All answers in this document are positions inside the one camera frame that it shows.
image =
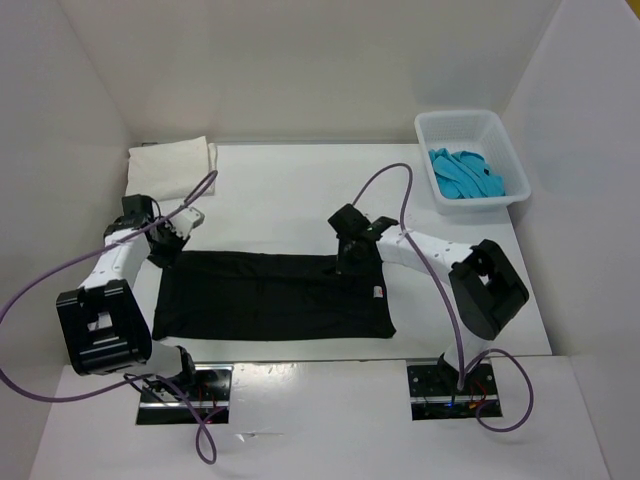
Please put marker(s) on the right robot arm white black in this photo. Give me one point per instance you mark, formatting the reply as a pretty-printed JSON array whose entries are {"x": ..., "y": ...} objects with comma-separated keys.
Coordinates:
[{"x": 487, "y": 291}]

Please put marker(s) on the black t shirt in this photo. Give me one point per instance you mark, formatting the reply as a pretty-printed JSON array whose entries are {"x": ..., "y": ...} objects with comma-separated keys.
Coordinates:
[{"x": 242, "y": 296}]

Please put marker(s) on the cyan t shirt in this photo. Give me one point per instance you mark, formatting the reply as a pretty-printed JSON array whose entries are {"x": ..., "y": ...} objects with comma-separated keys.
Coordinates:
[{"x": 465, "y": 175}]

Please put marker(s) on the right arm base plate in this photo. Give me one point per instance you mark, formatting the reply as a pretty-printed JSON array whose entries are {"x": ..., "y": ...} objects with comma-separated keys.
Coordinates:
[{"x": 432, "y": 395}]

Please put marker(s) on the white t shirt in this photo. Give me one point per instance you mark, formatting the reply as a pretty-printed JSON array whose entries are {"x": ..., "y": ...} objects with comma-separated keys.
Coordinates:
[{"x": 170, "y": 171}]

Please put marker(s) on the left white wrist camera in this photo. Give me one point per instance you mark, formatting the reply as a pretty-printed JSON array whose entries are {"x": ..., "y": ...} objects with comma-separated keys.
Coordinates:
[{"x": 186, "y": 221}]

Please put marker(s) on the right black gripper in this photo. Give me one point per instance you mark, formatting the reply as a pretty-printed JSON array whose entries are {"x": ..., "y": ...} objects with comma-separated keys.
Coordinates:
[{"x": 345, "y": 268}]

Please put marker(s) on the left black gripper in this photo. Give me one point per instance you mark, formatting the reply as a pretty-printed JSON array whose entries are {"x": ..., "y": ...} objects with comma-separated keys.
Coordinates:
[{"x": 178, "y": 245}]

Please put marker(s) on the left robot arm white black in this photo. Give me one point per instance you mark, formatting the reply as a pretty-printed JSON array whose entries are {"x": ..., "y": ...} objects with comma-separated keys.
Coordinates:
[{"x": 104, "y": 328}]

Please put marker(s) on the white plastic basket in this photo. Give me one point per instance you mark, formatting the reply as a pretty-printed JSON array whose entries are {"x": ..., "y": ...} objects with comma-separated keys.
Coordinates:
[{"x": 479, "y": 131}]

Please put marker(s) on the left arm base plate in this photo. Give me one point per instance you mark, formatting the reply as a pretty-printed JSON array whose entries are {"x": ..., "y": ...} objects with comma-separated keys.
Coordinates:
[{"x": 209, "y": 395}]

